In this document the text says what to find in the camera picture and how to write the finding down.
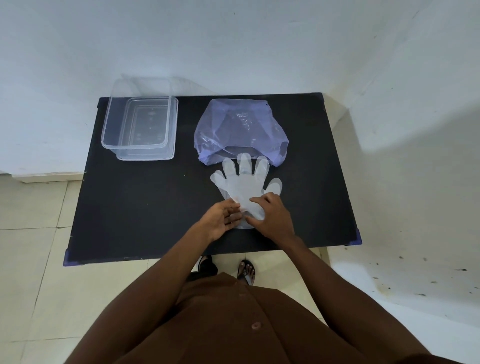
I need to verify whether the person's left hand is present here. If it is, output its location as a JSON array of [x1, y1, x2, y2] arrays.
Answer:
[[194, 199, 244, 243]]

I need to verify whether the person's right hand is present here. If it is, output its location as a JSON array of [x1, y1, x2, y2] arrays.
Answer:
[[245, 191, 297, 244]]

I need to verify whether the clear plastic disposable glove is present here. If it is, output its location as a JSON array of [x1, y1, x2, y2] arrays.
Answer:
[[210, 152, 283, 230]]

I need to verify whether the person's left forearm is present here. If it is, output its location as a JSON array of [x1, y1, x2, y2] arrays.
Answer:
[[139, 226, 213, 305]]

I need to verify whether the person's right forearm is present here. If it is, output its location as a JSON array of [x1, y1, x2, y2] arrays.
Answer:
[[280, 235, 370, 305]]

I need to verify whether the person's right sandalled foot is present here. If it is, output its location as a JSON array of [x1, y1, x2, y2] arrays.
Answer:
[[236, 259, 257, 286]]

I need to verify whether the person's sandalled foot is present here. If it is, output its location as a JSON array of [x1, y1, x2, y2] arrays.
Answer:
[[236, 259, 257, 286], [197, 255, 219, 275]]

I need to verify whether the person's left sandalled foot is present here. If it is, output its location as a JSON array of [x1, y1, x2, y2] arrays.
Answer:
[[197, 255, 219, 275]]

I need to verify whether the purple translucent plastic bag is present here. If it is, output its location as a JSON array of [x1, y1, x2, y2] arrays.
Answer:
[[194, 98, 290, 168]]

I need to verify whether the black rectangular table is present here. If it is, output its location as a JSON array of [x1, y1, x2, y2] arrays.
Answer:
[[63, 92, 363, 267]]

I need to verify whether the brown buttoned shirt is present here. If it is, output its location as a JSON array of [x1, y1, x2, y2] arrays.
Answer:
[[64, 259, 464, 364]]

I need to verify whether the clear plastic rectangular container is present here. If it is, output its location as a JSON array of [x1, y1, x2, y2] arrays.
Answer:
[[100, 78, 179, 161]]

